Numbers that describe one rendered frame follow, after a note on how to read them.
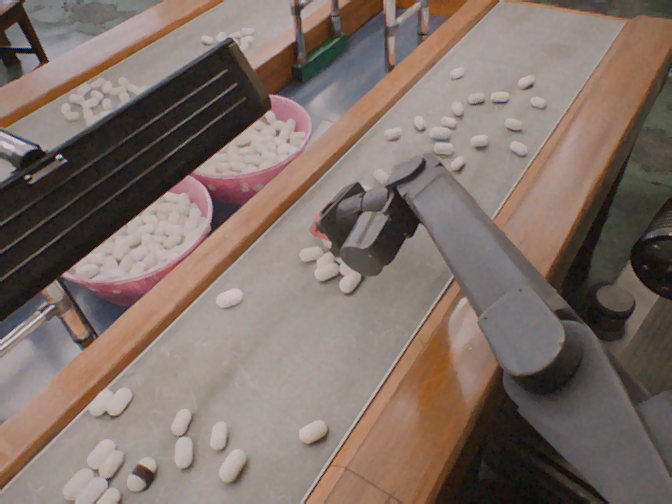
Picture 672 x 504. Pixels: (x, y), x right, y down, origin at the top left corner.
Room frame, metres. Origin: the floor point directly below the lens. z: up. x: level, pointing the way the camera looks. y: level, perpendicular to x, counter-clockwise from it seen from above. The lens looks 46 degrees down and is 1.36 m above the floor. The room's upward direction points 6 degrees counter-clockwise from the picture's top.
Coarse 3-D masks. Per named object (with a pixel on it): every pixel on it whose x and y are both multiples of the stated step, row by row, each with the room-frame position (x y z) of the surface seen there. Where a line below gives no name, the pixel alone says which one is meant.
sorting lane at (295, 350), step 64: (448, 64) 1.13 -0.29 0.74; (512, 64) 1.09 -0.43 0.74; (576, 64) 1.06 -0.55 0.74; (384, 128) 0.91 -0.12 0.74; (320, 192) 0.74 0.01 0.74; (256, 256) 0.60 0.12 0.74; (192, 320) 0.49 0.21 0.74; (256, 320) 0.48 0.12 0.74; (320, 320) 0.47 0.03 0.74; (384, 320) 0.46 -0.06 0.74; (128, 384) 0.40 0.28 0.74; (192, 384) 0.39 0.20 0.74; (256, 384) 0.38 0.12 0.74; (320, 384) 0.37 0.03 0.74; (64, 448) 0.32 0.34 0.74; (128, 448) 0.31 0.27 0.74; (256, 448) 0.29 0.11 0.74; (320, 448) 0.29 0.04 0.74
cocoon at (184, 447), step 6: (180, 438) 0.31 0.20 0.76; (186, 438) 0.31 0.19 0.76; (180, 444) 0.30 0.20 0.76; (186, 444) 0.30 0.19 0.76; (192, 444) 0.30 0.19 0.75; (180, 450) 0.29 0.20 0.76; (186, 450) 0.29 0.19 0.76; (192, 450) 0.30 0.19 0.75; (180, 456) 0.29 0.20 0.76; (186, 456) 0.29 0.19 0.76; (192, 456) 0.29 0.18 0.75; (180, 462) 0.28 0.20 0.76; (186, 462) 0.28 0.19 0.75
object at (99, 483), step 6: (90, 480) 0.27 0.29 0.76; (96, 480) 0.27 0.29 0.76; (102, 480) 0.27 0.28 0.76; (90, 486) 0.26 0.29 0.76; (96, 486) 0.26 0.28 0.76; (102, 486) 0.26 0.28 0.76; (84, 492) 0.26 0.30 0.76; (90, 492) 0.26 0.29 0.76; (96, 492) 0.26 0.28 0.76; (102, 492) 0.26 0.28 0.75; (78, 498) 0.25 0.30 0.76; (84, 498) 0.25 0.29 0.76; (90, 498) 0.25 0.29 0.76; (96, 498) 0.25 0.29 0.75
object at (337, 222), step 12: (348, 192) 0.61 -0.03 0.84; (360, 192) 0.62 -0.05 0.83; (336, 204) 0.59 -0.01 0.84; (348, 204) 0.57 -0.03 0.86; (360, 204) 0.55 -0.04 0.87; (324, 216) 0.56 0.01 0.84; (336, 216) 0.57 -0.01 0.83; (348, 216) 0.56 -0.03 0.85; (324, 228) 0.55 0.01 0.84; (336, 228) 0.56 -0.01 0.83; (348, 228) 0.55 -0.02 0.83; (336, 240) 0.54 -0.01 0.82; (336, 252) 0.54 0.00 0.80
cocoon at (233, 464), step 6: (234, 450) 0.29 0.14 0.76; (240, 450) 0.29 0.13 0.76; (228, 456) 0.28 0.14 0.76; (234, 456) 0.28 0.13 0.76; (240, 456) 0.28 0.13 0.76; (228, 462) 0.27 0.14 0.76; (234, 462) 0.27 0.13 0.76; (240, 462) 0.27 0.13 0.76; (222, 468) 0.27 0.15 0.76; (228, 468) 0.27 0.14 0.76; (234, 468) 0.27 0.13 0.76; (240, 468) 0.27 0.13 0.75; (222, 474) 0.26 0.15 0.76; (228, 474) 0.26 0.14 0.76; (234, 474) 0.26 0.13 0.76; (222, 480) 0.26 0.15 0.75; (228, 480) 0.26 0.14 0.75
